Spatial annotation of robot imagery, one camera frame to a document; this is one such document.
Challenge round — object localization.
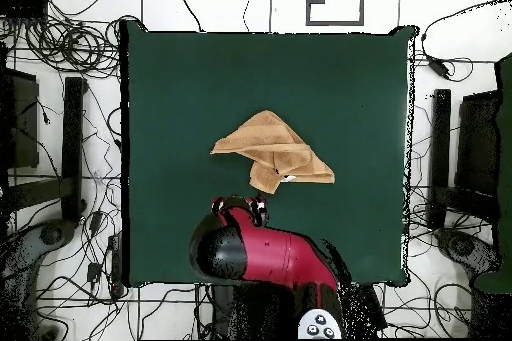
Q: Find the orange terry towel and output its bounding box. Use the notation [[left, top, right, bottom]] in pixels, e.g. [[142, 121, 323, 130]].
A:
[[210, 109, 336, 195]]

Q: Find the black flat box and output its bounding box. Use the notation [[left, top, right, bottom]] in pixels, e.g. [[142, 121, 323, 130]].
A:
[[0, 0, 49, 20]]

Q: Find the dark green table cloth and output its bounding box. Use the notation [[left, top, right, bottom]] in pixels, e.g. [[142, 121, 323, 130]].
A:
[[119, 20, 419, 288]]

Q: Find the black power strip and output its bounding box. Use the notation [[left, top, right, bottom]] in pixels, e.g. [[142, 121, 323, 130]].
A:
[[106, 232, 124, 300]]

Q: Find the grey office chair base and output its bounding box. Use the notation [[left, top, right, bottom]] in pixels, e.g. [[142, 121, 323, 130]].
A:
[[0, 218, 77, 340], [434, 227, 503, 278]]

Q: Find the dark rectangular box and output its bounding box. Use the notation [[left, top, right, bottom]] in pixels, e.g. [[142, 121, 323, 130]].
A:
[[455, 90, 501, 198], [0, 66, 41, 170]]

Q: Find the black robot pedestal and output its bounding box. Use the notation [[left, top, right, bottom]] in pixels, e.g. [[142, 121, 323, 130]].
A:
[[209, 283, 299, 340]]

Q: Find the black metal stand frame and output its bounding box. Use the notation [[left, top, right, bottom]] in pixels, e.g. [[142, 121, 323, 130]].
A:
[[426, 88, 501, 234], [0, 76, 88, 224]]

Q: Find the black floor cable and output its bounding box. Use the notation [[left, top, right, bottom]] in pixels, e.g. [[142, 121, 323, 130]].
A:
[[173, 0, 206, 33]]

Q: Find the coiled black cable bundle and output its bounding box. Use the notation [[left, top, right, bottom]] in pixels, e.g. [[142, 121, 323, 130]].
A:
[[23, 14, 121, 78]]

